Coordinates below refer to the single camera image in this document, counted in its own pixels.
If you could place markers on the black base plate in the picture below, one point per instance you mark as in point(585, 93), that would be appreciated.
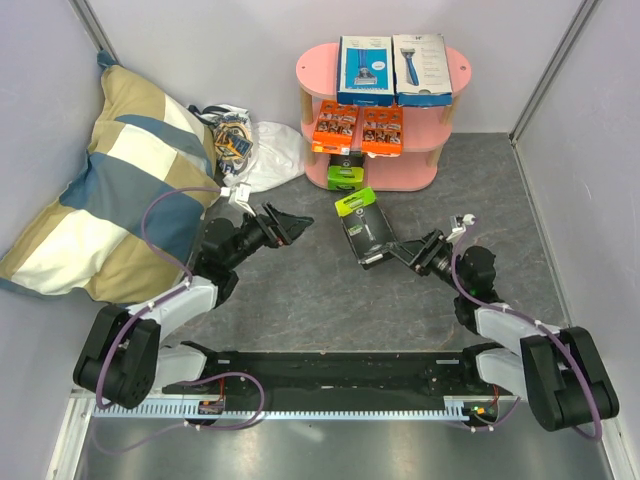
point(358, 381)

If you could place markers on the black green razor box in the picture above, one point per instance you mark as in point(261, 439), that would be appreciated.
point(366, 227)

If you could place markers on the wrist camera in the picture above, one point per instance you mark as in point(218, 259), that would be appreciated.
point(459, 225)
point(238, 198)

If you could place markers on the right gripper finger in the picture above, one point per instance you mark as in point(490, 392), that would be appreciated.
point(419, 246)
point(401, 253)

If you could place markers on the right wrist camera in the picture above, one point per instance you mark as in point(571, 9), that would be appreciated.
point(459, 225)

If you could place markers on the white blue razor box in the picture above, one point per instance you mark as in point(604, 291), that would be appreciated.
point(421, 71)

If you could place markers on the blue razor box clear front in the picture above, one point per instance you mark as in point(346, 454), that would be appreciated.
point(365, 71)

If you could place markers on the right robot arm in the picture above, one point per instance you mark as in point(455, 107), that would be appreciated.
point(558, 372)

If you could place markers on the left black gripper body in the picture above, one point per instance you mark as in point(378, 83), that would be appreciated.
point(267, 233)

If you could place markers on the green black razor pack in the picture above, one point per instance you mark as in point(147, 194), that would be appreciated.
point(345, 172)

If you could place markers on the orange razor box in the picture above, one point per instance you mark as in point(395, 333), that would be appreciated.
point(334, 128)
point(382, 131)

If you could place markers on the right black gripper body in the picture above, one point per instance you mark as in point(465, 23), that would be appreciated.
point(437, 260)

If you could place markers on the striped blue beige pillow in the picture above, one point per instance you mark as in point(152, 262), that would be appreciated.
point(125, 225)

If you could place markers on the pink three-tier shelf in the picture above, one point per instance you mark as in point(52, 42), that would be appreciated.
point(426, 131)

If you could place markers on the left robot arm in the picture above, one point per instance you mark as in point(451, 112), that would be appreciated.
point(121, 360)

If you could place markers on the grey cable duct rail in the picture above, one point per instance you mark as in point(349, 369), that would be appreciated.
point(178, 408)

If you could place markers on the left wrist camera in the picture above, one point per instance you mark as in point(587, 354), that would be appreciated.
point(238, 198)

